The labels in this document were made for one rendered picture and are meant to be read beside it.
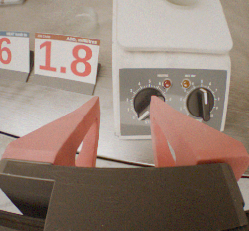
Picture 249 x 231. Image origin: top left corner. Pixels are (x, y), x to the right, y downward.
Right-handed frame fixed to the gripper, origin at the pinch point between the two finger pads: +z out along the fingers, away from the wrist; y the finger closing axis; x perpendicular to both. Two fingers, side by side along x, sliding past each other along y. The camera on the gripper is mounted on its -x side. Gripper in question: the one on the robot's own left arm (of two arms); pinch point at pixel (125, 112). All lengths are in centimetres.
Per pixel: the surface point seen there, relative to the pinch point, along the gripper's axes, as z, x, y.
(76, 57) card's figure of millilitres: 13.7, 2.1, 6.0
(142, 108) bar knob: 6.1, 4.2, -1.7
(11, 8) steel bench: 24.8, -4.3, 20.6
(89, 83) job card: 13.0, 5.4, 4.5
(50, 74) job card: 13.9, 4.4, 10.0
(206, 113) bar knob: 5.5, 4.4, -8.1
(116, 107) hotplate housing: 7.5, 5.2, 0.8
